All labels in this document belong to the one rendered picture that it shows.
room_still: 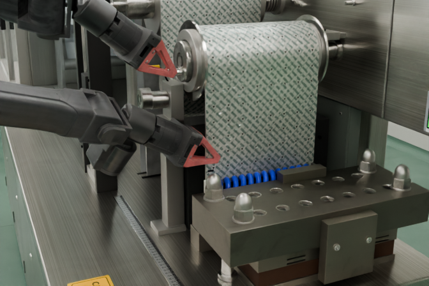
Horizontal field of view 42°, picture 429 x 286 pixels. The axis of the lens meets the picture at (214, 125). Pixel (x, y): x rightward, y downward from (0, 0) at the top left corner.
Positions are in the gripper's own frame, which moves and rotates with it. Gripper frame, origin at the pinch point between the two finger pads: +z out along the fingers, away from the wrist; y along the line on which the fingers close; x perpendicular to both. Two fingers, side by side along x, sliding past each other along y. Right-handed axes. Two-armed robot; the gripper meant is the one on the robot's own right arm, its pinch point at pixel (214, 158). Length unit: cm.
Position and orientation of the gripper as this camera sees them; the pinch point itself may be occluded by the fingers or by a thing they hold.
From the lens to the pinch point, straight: 103.7
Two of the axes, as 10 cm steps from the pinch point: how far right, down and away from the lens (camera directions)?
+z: 7.9, 3.7, 4.8
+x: 4.5, -8.9, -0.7
